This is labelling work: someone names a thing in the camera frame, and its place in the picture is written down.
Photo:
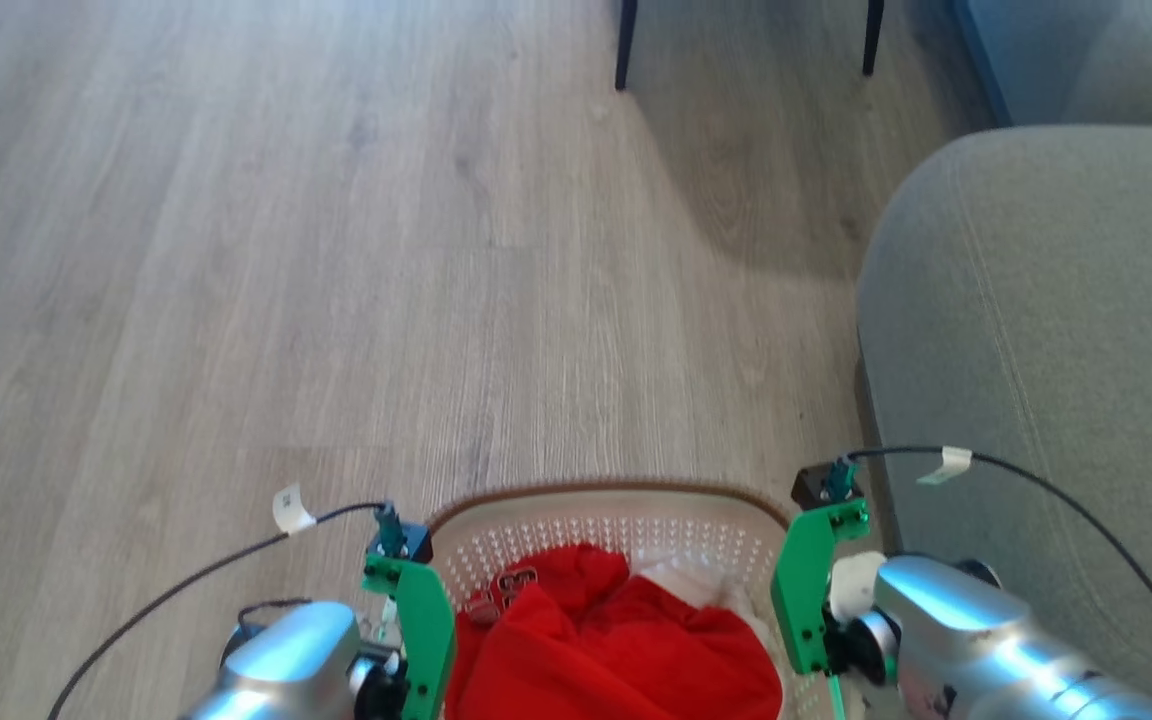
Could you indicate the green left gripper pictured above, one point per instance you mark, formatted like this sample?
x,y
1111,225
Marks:
x,y
428,630

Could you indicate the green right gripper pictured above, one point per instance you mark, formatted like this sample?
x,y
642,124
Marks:
x,y
798,590

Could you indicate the white perforated laundry basket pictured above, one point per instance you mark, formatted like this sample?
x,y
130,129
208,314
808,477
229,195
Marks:
x,y
596,520

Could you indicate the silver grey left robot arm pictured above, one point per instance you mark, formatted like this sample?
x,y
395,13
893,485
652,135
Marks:
x,y
286,655

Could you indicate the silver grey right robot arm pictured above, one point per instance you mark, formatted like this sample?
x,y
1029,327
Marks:
x,y
976,640

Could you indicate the white garment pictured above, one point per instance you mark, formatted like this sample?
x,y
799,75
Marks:
x,y
691,582

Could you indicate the red garment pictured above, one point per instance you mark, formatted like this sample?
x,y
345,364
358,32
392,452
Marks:
x,y
616,650

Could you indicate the grey fabric sofa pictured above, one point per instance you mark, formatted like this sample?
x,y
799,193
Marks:
x,y
1056,330

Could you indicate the black furniture leg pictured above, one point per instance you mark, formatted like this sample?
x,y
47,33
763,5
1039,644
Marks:
x,y
625,45
873,35

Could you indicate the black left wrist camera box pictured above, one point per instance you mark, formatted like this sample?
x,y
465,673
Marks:
x,y
406,540

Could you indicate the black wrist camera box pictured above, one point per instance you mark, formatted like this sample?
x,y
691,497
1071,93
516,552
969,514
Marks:
x,y
821,484
406,540

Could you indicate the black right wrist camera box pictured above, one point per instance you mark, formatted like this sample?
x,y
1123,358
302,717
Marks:
x,y
821,484

